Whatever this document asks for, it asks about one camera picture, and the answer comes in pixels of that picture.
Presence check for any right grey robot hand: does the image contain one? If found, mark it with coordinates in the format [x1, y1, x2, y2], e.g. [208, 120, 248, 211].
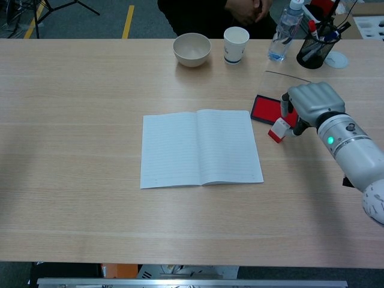
[280, 82, 346, 137]

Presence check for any red and white stamp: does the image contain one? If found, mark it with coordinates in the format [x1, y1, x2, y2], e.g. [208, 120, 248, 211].
[267, 117, 291, 144]

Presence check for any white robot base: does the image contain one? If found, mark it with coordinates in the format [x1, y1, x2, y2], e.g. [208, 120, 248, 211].
[136, 264, 239, 280]

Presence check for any open lined notebook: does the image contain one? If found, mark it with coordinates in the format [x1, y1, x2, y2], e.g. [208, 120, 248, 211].
[140, 109, 265, 190]

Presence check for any black mesh pen holder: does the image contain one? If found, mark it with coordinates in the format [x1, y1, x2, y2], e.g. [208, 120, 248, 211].
[296, 20, 342, 70]

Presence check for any red ink pad clear lid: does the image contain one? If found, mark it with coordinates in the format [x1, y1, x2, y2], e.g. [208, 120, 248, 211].
[250, 70, 313, 127]

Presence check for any blue pen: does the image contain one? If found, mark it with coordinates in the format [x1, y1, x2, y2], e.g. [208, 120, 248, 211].
[322, 29, 341, 43]

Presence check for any red capped marker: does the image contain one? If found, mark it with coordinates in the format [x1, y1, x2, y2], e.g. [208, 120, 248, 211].
[308, 20, 320, 41]

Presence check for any clear plastic water bottle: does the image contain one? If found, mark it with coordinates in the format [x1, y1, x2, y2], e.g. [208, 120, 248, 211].
[268, 0, 304, 62]

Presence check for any cardboard box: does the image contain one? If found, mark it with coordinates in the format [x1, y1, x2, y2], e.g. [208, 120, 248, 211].
[333, 4, 384, 40]

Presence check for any white foam tray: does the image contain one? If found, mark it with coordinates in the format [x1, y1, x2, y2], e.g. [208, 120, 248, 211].
[353, 15, 384, 41]

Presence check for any red box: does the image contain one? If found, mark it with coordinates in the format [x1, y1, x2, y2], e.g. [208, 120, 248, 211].
[308, 0, 335, 16]

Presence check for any white paper cup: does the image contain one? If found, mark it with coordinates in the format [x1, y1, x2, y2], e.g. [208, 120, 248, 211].
[223, 26, 250, 65]

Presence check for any beige bowl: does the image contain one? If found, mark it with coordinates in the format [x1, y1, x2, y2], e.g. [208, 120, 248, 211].
[173, 32, 212, 68]

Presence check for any person in black clothes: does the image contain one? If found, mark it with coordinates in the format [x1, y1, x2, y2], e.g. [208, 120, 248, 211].
[157, 0, 278, 40]

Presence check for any orange box under table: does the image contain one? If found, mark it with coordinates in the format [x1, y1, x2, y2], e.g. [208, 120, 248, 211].
[101, 263, 139, 279]

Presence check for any black tripod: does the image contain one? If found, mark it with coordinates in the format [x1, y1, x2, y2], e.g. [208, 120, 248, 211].
[5, 0, 101, 39]

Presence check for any white round cable grommet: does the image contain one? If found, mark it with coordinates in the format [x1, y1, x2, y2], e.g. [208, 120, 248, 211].
[325, 50, 349, 69]

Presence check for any aluminium rail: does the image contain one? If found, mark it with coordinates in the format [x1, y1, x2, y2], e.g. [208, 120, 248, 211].
[37, 278, 349, 288]

